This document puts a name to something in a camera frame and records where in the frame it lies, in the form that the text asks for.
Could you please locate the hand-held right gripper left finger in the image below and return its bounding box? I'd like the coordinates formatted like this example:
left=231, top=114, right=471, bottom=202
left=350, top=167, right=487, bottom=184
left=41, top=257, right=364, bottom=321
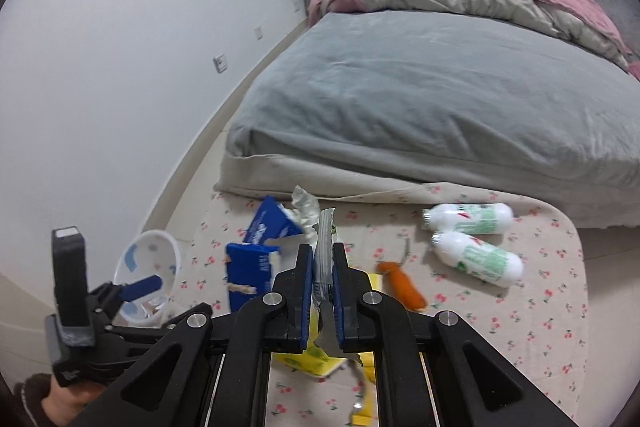
left=67, top=244, right=317, bottom=427

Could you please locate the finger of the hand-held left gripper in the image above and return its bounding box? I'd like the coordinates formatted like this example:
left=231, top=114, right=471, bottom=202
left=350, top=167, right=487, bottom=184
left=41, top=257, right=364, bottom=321
left=107, top=314, right=176, bottom=343
left=107, top=276, right=163, bottom=304

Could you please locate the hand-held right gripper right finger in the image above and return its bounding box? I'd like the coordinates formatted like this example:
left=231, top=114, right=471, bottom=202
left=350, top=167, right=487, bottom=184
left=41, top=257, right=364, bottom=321
left=332, top=243, right=576, bottom=427

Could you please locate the white plastic bucket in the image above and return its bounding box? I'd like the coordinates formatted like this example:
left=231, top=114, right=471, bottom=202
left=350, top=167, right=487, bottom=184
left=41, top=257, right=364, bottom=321
left=112, top=230, right=182, bottom=328

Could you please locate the silver foil wrapper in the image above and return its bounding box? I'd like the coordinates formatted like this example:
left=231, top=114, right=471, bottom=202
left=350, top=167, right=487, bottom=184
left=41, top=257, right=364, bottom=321
left=312, top=208, right=363, bottom=365

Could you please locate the yellow packet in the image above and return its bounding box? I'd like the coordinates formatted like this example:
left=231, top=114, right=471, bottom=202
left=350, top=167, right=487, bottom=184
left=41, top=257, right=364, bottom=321
left=274, top=307, right=351, bottom=378

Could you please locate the blue snack box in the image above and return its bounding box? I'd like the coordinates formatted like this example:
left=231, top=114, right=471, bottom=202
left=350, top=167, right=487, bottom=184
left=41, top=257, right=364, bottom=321
left=225, top=242, right=281, bottom=313

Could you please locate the torn blue tissue packet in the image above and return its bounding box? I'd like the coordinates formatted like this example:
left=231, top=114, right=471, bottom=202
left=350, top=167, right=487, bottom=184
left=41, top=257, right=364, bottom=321
left=242, top=196, right=306, bottom=245

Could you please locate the white tissue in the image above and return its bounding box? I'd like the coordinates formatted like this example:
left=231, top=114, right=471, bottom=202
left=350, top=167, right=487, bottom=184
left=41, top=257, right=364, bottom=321
left=291, top=186, right=321, bottom=240

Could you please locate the white bottle green label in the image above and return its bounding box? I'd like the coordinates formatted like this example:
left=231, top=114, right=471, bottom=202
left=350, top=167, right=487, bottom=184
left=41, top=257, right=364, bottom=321
left=421, top=203, right=514, bottom=236
left=431, top=231, right=524, bottom=289

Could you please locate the beige mattress cover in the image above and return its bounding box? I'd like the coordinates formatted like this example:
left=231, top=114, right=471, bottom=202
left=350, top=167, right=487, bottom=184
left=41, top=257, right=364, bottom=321
left=214, top=152, right=640, bottom=228

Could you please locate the floral cherry print mat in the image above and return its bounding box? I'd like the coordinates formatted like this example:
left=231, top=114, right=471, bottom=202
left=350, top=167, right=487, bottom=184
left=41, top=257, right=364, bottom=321
left=170, top=184, right=588, bottom=427

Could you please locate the grey blanket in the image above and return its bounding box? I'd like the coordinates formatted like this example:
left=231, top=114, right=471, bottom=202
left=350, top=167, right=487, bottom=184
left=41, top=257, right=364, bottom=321
left=225, top=12, right=640, bottom=188

